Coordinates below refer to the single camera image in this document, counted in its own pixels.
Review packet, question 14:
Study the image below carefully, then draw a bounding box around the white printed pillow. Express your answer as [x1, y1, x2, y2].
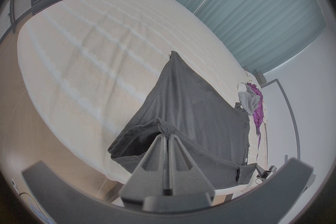
[244, 67, 260, 85]

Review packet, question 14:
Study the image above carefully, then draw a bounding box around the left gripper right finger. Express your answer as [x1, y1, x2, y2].
[168, 134, 216, 204]

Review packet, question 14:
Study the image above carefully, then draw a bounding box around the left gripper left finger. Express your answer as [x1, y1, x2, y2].
[119, 134, 167, 204]

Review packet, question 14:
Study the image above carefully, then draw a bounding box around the bed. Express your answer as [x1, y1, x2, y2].
[17, 0, 301, 204]

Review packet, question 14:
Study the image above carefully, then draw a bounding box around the grey knit garment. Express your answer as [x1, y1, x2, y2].
[237, 89, 263, 116]

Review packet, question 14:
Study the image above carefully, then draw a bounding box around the black T-shirt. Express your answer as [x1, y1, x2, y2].
[107, 51, 259, 185]

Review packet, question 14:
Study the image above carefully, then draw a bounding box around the purple satin garment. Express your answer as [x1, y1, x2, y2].
[247, 82, 264, 160]

